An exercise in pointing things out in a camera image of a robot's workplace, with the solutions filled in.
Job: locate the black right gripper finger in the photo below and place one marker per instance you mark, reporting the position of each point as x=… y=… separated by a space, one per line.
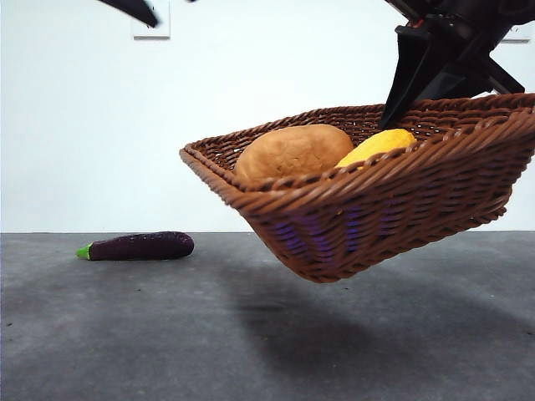
x=405 y=71
x=453 y=85

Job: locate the yellow toy mango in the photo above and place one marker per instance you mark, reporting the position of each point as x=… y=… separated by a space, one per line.
x=376 y=148

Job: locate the brown toy potato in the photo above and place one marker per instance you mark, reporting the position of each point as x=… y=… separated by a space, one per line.
x=292 y=154

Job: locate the brown woven wicker basket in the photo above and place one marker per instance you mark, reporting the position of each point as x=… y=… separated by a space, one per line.
x=376 y=217

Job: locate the purple toy eggplant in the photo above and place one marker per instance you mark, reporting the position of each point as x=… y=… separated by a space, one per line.
x=142 y=247

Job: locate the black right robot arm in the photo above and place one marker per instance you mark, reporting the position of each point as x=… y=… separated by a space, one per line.
x=468 y=16

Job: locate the white wall socket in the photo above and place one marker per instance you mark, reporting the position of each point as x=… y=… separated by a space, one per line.
x=518 y=37
x=161 y=33

